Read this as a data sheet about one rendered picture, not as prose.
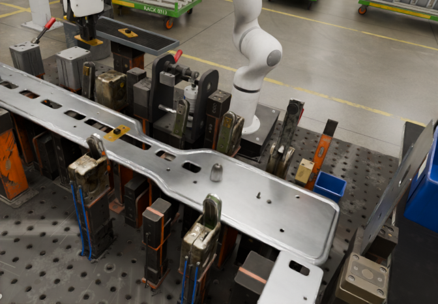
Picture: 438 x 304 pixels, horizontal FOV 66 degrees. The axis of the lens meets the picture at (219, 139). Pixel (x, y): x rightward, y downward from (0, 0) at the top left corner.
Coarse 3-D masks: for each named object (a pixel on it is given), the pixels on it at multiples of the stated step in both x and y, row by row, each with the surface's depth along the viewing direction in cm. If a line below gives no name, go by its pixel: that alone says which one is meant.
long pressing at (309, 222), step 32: (0, 64) 127; (0, 96) 111; (64, 96) 115; (64, 128) 101; (128, 160) 93; (160, 160) 95; (192, 160) 96; (224, 160) 98; (192, 192) 86; (224, 192) 88; (256, 192) 89; (288, 192) 91; (256, 224) 80; (288, 224) 82; (320, 224) 83; (320, 256) 76
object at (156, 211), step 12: (156, 204) 83; (168, 204) 84; (144, 216) 80; (156, 216) 80; (168, 216) 85; (144, 228) 82; (156, 228) 81; (168, 228) 87; (144, 240) 85; (156, 240) 83; (156, 252) 87; (156, 264) 91; (144, 276) 96; (156, 276) 93; (156, 288) 96
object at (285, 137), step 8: (288, 104) 88; (296, 104) 85; (288, 112) 86; (296, 112) 85; (288, 120) 90; (296, 120) 88; (288, 128) 91; (280, 136) 92; (288, 136) 92; (288, 144) 92
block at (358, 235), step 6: (360, 228) 83; (354, 234) 84; (360, 234) 82; (354, 240) 81; (360, 240) 80; (354, 246) 79; (360, 246) 79; (348, 252) 82; (354, 252) 77; (342, 258) 90; (342, 264) 86; (336, 270) 92; (336, 276) 88; (330, 282) 94; (330, 288) 90; (324, 294) 97; (324, 300) 92
